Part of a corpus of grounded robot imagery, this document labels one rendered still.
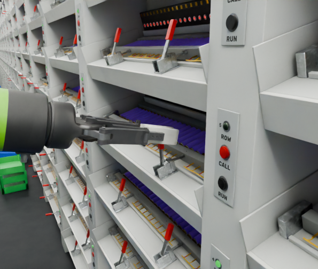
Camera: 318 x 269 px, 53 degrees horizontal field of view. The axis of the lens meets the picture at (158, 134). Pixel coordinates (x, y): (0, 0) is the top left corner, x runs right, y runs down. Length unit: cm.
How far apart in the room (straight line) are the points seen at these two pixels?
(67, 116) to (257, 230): 31
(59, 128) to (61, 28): 123
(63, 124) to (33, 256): 160
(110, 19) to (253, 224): 76
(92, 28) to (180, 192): 60
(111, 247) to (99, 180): 23
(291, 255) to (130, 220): 52
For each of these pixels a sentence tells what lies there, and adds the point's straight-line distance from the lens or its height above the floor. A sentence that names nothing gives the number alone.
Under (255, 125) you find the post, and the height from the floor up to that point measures 105.
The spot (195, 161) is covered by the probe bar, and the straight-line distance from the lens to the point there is 61.
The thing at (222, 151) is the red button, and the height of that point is 101.
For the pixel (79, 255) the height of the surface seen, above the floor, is 10.
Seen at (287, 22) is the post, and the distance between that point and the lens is 39.
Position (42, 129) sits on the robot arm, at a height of 103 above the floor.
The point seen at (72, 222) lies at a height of 30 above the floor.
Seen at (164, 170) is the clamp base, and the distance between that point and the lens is 61.
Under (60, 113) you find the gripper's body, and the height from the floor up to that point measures 104.
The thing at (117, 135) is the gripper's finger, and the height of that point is 101.
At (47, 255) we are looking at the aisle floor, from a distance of 203.
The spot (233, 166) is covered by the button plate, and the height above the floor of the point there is 100.
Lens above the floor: 114
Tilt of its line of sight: 15 degrees down
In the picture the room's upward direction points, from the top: straight up
